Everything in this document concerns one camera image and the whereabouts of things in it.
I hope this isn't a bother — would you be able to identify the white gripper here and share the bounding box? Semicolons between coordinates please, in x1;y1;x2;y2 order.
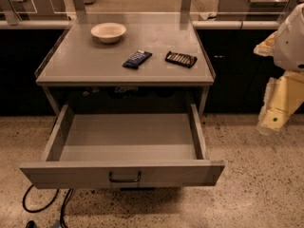
254;4;304;135

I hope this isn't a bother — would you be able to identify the black rxbar chocolate bar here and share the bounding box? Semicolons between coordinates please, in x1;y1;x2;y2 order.
165;51;198;68

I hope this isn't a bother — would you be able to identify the grey open top drawer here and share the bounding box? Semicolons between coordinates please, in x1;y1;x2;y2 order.
20;104;225;189

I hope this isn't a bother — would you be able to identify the background grey counter right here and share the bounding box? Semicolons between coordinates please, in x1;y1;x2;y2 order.
216;0;303;21

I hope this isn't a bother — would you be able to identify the background grey counter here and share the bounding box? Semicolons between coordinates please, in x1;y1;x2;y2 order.
216;0;303;21
0;0;67;21

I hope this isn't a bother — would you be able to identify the blue snack bar wrapper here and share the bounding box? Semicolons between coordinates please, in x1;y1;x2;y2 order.
123;50;152;69

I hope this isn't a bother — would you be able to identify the white ceramic bowl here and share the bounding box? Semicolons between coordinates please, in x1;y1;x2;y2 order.
91;23;126;44

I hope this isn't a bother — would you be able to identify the grey cabinet table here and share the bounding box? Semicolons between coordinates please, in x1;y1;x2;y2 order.
36;12;214;110

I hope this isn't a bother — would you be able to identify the background grey counter left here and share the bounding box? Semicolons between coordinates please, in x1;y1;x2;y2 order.
0;0;67;21

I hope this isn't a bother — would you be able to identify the black drawer handle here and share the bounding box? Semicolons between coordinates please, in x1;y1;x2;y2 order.
108;171;142;183

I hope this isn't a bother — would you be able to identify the black floor cable loop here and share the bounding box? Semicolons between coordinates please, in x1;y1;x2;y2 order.
22;183;61;214

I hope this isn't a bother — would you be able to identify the white horizontal rail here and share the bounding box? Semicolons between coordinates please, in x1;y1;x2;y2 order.
0;19;283;30

